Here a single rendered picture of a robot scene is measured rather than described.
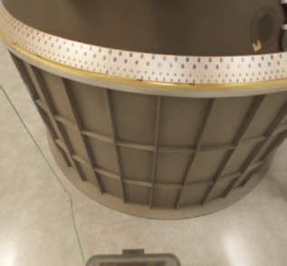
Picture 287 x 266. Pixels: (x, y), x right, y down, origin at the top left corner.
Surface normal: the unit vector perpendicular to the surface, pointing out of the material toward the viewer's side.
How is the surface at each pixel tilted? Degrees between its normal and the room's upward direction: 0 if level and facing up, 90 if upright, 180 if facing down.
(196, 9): 62
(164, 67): 43
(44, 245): 0
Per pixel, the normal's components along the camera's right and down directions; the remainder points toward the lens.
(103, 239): 0.00, -0.66
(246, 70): 0.10, 0.02
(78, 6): -0.37, 0.29
